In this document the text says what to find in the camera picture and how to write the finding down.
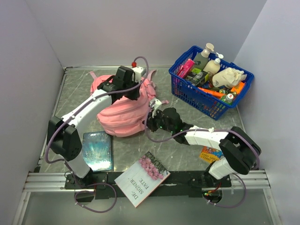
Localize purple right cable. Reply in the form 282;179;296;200
143;103;261;209

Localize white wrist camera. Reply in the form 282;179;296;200
150;98;163;118
131;62;146;82

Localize grey pump bottle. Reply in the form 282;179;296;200
193;43;214;70

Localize beige cloth bag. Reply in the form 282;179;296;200
211;67;247;88

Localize green bottle red cap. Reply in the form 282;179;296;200
220;93;235;105

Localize teal hardcover book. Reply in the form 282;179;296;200
82;131;113;172

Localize yellow children's book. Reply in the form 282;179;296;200
199;146;224;163

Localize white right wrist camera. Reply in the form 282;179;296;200
150;98;163;118

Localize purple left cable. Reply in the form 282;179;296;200
44;56;150;213

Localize cream pump bottle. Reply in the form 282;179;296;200
203;53;224;77

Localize pink school backpack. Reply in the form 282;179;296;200
97;70;157;137

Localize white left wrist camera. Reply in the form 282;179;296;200
131;62;146;82

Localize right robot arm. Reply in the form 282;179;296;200
144;106;261;187

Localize pink box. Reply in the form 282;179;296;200
177;59;195;78

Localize white book pink flowers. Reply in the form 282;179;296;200
115;151;171;207

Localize orange packet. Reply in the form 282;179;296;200
199;88;225;98

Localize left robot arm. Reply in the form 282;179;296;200
44;66;141;188

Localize black green box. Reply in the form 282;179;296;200
185;68;209;87

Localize orange snack pack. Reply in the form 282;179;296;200
231;82;245;95

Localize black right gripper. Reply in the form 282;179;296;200
142;108;174;134

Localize purple cable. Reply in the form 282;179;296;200
44;56;150;213
143;103;261;209

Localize blue plastic basket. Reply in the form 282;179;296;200
169;45;254;120

